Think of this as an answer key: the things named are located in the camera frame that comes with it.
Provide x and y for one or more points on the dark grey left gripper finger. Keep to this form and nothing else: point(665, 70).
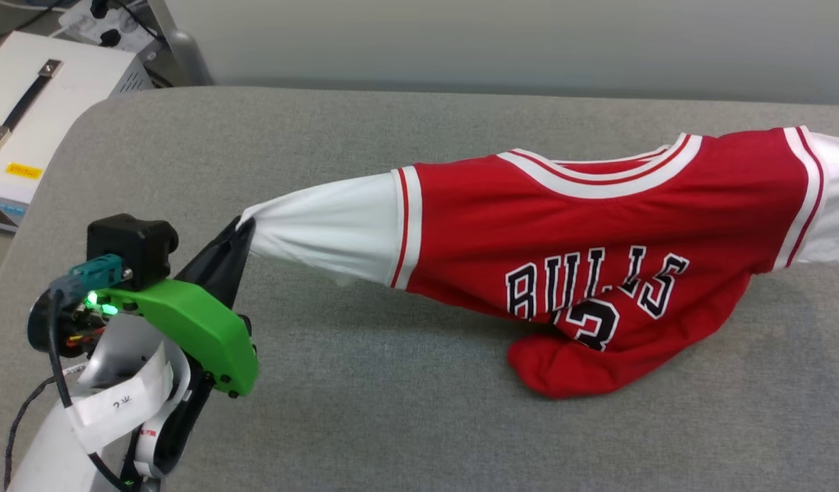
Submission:
point(211, 263)
point(238, 273)

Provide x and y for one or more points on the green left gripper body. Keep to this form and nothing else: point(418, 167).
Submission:
point(201, 328)

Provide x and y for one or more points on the red Bulls basketball jersey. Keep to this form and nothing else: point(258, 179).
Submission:
point(597, 225)

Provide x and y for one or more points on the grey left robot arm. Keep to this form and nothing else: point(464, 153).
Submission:
point(50, 451)

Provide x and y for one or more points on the white paper label tape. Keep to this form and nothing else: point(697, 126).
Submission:
point(119, 403)

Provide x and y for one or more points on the grey fabric table cover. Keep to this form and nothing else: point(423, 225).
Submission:
point(392, 410)

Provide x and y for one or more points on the yellow warning sticker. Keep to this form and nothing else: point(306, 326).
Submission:
point(23, 171)

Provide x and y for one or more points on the white metal equipment box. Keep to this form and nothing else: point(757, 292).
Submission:
point(64, 109)

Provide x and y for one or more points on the black power plug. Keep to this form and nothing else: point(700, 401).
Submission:
point(110, 37)
point(99, 8)

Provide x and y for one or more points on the white power strip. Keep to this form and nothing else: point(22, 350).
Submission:
point(129, 27)

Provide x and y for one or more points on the light grey partition screen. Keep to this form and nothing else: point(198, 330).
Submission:
point(460, 41)

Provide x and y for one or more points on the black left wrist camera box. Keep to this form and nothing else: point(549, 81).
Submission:
point(132, 246)

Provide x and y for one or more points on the teal left camera connector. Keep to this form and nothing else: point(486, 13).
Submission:
point(95, 273)

